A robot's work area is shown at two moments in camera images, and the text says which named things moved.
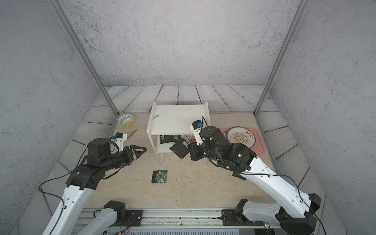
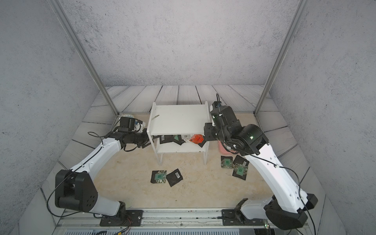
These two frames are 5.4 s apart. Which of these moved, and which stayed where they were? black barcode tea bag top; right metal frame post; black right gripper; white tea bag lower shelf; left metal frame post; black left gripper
Moved: black barcode tea bag top; black left gripper; black right gripper
Stayed: right metal frame post; white tea bag lower shelf; left metal frame post
